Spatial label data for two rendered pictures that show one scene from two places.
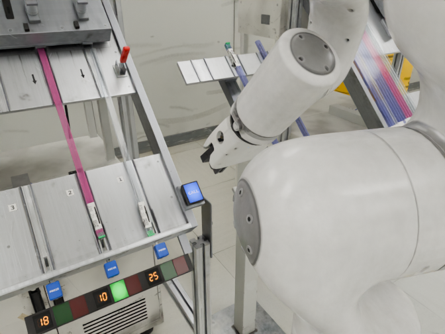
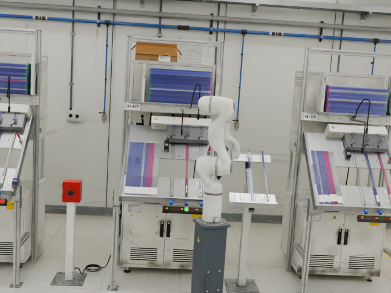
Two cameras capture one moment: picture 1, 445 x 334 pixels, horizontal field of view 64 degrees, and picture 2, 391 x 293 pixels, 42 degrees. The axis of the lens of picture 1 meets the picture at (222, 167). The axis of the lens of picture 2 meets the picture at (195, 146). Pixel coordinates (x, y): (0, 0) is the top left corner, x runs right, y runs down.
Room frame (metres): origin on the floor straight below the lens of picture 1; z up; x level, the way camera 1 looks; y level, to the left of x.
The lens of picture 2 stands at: (-2.58, -1.50, 1.62)
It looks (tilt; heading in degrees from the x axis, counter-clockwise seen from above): 8 degrees down; 28
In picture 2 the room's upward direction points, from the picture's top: 4 degrees clockwise
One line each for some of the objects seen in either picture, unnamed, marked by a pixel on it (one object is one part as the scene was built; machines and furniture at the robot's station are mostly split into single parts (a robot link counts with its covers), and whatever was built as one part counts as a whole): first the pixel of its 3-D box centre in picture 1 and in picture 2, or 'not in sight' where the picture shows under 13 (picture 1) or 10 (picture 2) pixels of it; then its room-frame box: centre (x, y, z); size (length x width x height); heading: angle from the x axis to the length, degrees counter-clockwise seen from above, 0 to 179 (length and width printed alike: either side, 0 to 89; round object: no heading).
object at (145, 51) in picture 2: not in sight; (168, 50); (1.17, 0.83, 1.82); 0.68 x 0.30 x 0.20; 122
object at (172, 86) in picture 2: not in sight; (180, 86); (0.97, 0.58, 1.52); 0.51 x 0.13 x 0.27; 122
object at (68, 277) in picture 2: not in sight; (70, 231); (0.27, 1.06, 0.39); 0.24 x 0.24 x 0.78; 32
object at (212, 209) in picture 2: not in sight; (212, 207); (0.25, -0.13, 0.79); 0.19 x 0.19 x 0.18
